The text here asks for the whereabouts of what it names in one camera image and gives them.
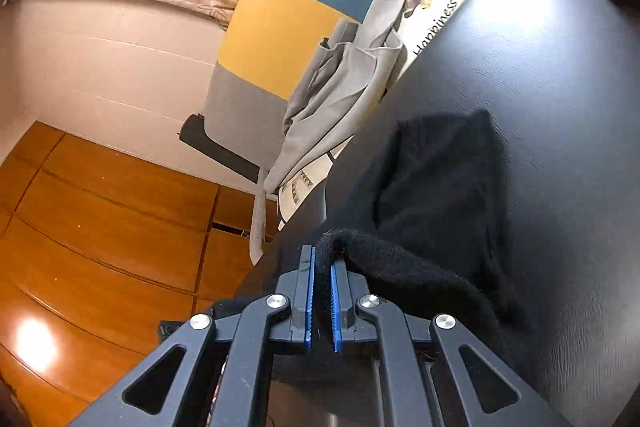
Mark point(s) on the grey garment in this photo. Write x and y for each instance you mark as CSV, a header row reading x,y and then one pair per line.
x,y
335,97

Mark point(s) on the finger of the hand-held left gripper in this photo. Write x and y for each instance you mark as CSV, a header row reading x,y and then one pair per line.
x,y
170,329

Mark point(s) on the grey chair armrest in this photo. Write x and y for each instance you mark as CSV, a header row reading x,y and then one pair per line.
x,y
257,217

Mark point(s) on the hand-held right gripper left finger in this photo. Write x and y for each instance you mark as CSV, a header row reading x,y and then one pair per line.
x,y
310,307

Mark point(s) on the wooden wardrobe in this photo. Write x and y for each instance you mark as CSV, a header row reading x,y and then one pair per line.
x,y
100,232

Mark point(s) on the black sweater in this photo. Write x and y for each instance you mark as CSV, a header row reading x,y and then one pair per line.
x,y
440,187

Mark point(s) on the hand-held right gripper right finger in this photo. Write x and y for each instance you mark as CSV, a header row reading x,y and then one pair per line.
x,y
337,312

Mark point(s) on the grey yellow blue chair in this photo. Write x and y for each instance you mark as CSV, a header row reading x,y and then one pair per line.
x,y
280,22

